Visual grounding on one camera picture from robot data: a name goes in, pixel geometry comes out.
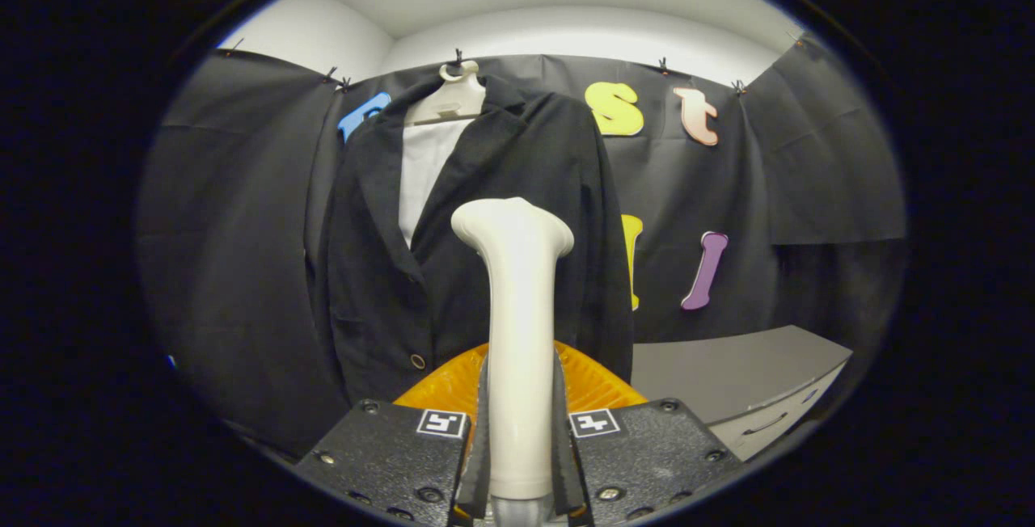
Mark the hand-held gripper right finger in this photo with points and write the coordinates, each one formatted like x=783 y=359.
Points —
x=647 y=454

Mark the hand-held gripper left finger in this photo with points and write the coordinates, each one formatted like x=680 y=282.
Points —
x=388 y=462

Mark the white garment steamer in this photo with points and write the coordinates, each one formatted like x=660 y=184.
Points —
x=519 y=333

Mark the black suit jacket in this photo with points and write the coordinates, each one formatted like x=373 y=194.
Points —
x=372 y=284

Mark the white shirt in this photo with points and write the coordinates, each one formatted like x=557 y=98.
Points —
x=424 y=167

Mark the grey cabinet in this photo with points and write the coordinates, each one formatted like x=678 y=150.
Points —
x=728 y=369

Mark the black backdrop cloth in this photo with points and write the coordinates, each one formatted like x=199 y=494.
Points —
x=234 y=228

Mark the white plastic hanger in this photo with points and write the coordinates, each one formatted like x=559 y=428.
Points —
x=454 y=99

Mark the row of black cloth clips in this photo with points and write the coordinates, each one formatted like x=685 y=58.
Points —
x=458 y=56

